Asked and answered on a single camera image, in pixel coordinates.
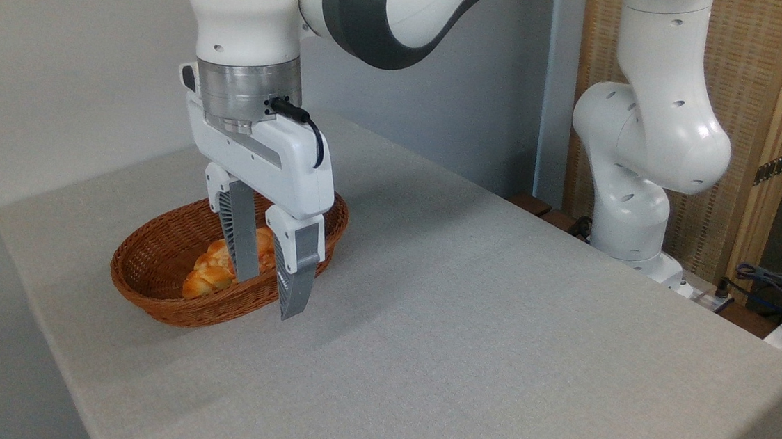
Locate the brown wicker basket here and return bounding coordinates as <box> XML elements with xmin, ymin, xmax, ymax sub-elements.
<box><xmin>106</xmin><ymin>174</ymin><xmax>352</xmax><ymax>340</ymax></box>

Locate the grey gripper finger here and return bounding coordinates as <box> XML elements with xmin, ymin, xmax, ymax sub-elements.
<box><xmin>257</xmin><ymin>204</ymin><xmax>329</xmax><ymax>325</ymax></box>
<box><xmin>195</xmin><ymin>161</ymin><xmax>269</xmax><ymax>286</ymax></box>

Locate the orange braided bread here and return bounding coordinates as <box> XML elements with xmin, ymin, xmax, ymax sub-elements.
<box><xmin>180</xmin><ymin>221</ymin><xmax>279</xmax><ymax>307</ymax></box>

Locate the brown wooden board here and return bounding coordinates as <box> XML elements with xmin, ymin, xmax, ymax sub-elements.
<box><xmin>504</xmin><ymin>192</ymin><xmax>583</xmax><ymax>237</ymax></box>

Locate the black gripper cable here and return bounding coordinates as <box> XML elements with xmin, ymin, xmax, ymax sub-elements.
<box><xmin>265</xmin><ymin>97</ymin><xmax>330</xmax><ymax>170</ymax></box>

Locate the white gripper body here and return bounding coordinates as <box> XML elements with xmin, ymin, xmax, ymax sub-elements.
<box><xmin>177</xmin><ymin>90</ymin><xmax>343</xmax><ymax>223</ymax></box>

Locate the woven bamboo folding screen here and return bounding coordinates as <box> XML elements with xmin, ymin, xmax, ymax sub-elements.
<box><xmin>557</xmin><ymin>0</ymin><xmax>782</xmax><ymax>301</ymax></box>

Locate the black screen hinge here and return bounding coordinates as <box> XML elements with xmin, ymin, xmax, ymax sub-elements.
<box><xmin>752</xmin><ymin>145</ymin><xmax>782</xmax><ymax>189</ymax></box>

